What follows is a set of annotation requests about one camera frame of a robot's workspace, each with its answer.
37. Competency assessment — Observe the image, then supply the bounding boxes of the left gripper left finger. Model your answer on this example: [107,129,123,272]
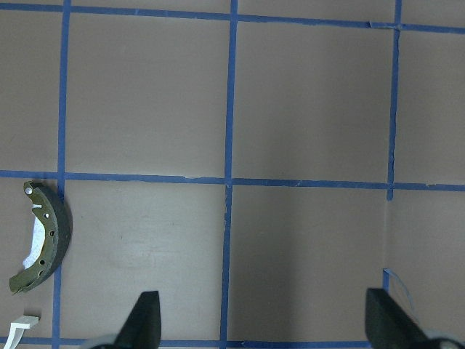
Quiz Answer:
[113,291,161,349]

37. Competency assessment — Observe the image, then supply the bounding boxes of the green brake shoe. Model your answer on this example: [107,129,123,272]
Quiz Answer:
[9,181,72,294]

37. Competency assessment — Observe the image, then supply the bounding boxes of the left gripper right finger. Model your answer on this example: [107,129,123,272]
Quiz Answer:
[365,288,436,349]

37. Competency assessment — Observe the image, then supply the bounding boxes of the white curved plastic bracket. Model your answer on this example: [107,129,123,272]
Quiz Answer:
[3,315,40,349]

